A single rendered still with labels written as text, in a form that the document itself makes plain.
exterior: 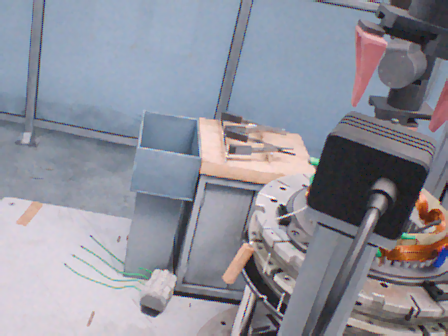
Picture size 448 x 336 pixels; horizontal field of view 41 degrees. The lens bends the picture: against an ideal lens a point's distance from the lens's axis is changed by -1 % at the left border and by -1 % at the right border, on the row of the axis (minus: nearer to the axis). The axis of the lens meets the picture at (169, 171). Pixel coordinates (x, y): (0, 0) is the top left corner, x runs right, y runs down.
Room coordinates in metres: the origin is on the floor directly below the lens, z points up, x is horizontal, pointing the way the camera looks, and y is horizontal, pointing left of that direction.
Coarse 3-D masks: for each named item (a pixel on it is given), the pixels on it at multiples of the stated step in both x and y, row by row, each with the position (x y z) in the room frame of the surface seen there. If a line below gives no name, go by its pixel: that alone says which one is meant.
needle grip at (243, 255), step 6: (246, 246) 0.65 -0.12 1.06; (240, 252) 0.65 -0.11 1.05; (246, 252) 0.65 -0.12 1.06; (252, 252) 0.65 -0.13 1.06; (234, 258) 0.66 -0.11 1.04; (240, 258) 0.65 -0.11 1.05; (246, 258) 0.65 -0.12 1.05; (234, 264) 0.65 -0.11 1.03; (240, 264) 0.65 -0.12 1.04; (228, 270) 0.65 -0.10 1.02; (234, 270) 0.65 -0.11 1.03; (240, 270) 0.65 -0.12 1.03; (228, 276) 0.65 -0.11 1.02; (234, 276) 0.65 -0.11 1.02; (228, 282) 0.65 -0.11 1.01
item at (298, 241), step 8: (296, 192) 0.76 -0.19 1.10; (288, 208) 0.71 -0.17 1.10; (296, 224) 0.67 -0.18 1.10; (288, 232) 0.65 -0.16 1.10; (296, 232) 0.65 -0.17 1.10; (304, 232) 0.65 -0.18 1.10; (296, 240) 0.63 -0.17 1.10; (304, 240) 0.64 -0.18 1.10; (296, 248) 0.63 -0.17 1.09; (304, 248) 0.62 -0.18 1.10; (368, 272) 0.59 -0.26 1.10; (384, 280) 0.59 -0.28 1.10; (392, 280) 0.59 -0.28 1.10; (400, 280) 0.59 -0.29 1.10; (408, 280) 0.59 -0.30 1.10; (416, 280) 0.60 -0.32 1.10; (432, 280) 0.60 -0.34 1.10; (440, 280) 0.61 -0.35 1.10
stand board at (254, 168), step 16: (208, 128) 1.02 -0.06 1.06; (208, 144) 0.95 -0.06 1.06; (240, 144) 0.98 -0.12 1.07; (256, 144) 0.99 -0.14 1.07; (288, 144) 1.02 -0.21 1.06; (208, 160) 0.88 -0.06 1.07; (240, 160) 0.91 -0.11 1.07; (256, 160) 0.92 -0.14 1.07; (272, 160) 0.93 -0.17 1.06; (288, 160) 0.95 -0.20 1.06; (304, 160) 0.96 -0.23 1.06; (224, 176) 0.88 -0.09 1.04; (240, 176) 0.88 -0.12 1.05; (256, 176) 0.88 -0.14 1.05; (272, 176) 0.89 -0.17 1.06
